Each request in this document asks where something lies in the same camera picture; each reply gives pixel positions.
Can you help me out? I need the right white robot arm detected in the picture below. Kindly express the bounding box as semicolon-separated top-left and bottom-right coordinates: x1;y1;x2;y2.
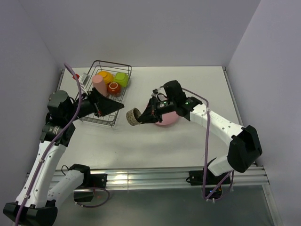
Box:
134;80;262;184

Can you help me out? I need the white square bowl green outside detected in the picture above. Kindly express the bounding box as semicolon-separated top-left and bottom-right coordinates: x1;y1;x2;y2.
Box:
113;72;129;87

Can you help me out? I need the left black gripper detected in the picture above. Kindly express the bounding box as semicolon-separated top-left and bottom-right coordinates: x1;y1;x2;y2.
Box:
65;87;124;122

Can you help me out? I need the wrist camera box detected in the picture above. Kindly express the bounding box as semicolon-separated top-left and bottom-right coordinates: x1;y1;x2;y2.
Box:
76;73;90;86
151;87;166;101

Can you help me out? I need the aluminium frame rail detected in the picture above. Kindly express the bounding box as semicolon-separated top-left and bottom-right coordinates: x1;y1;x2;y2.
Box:
22;166;269;194

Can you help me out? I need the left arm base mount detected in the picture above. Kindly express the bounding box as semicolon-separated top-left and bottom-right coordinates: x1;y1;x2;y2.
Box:
73;173;107;202

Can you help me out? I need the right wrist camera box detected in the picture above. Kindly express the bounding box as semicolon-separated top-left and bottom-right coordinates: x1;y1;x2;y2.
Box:
151;87;166;101

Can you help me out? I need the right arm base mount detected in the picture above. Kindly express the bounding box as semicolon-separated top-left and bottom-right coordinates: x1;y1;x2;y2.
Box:
186;170;231;186

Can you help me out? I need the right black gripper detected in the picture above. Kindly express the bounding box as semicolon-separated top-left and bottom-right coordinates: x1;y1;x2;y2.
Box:
137;95;176;124

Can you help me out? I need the dark brown ceramic mug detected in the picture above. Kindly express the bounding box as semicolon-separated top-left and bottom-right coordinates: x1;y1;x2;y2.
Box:
107;82;121;96

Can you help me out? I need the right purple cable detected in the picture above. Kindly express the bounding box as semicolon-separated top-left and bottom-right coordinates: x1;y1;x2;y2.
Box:
182;88;235;202

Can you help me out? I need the small grey speckled bowl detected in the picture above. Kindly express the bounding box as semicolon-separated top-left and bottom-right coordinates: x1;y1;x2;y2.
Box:
126;108;142;126

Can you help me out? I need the black wire dish rack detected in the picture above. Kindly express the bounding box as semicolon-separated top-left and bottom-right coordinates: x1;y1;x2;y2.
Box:
80;60;132;127

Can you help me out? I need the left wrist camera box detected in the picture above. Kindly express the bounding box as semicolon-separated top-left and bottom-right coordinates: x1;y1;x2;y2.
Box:
76;73;90;86

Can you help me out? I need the yellow ribbed bowl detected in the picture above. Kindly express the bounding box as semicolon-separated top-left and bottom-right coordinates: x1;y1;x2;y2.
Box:
97;71;114;84

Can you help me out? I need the pink round plate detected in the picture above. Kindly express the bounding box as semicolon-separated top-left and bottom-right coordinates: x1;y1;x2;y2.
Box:
147;97;179;127

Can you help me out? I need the pink plastic cup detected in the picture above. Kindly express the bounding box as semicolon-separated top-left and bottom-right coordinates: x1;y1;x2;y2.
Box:
92;74;109;97

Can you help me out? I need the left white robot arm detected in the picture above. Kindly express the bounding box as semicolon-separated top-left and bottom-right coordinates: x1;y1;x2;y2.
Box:
3;89;124;226

